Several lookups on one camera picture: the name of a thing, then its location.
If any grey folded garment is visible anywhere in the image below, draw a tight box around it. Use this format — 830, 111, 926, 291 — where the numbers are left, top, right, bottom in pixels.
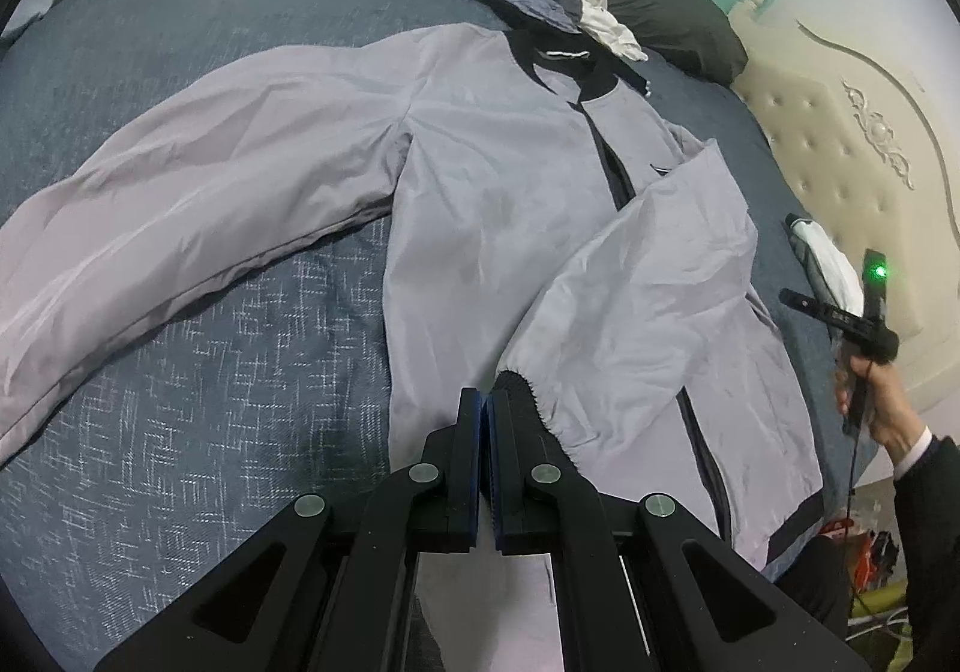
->
784, 213, 835, 302

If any blue bed cover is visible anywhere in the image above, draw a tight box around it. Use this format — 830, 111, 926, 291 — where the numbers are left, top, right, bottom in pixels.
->
0, 0, 852, 672

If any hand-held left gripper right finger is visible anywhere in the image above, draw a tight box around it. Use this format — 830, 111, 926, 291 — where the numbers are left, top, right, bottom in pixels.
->
484, 391, 871, 672

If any person's right forearm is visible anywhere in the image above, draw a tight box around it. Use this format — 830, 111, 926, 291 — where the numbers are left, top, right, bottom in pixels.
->
891, 426, 960, 672

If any person's leg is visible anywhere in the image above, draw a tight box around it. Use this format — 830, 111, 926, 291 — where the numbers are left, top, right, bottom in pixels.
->
776, 533, 856, 643

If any light green floor object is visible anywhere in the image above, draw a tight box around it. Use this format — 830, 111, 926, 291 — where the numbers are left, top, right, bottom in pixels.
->
851, 578, 912, 624

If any orange-red floor object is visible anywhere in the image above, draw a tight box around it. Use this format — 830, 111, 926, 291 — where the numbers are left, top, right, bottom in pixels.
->
821, 518, 901, 590

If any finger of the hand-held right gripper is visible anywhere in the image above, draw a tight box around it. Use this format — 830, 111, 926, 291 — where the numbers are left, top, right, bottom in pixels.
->
779, 287, 835, 330

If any cream tufted headboard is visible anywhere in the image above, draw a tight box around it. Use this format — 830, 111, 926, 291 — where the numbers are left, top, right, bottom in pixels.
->
731, 0, 960, 485

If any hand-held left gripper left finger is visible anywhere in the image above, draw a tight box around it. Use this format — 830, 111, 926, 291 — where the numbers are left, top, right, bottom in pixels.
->
94, 385, 482, 672

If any white folded garment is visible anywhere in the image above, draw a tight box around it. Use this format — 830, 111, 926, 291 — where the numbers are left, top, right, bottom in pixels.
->
799, 222, 865, 314

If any grey jacket with black trim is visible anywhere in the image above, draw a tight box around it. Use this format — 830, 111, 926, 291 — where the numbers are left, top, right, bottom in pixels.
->
0, 23, 826, 672

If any white crumpled garment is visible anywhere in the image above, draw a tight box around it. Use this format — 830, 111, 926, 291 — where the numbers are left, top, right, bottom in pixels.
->
547, 0, 650, 62

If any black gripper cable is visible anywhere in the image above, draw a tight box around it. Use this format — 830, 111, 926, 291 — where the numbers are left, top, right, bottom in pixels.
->
846, 430, 862, 617

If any person's right hand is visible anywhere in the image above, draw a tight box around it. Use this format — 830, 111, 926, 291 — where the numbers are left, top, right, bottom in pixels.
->
835, 349, 932, 453

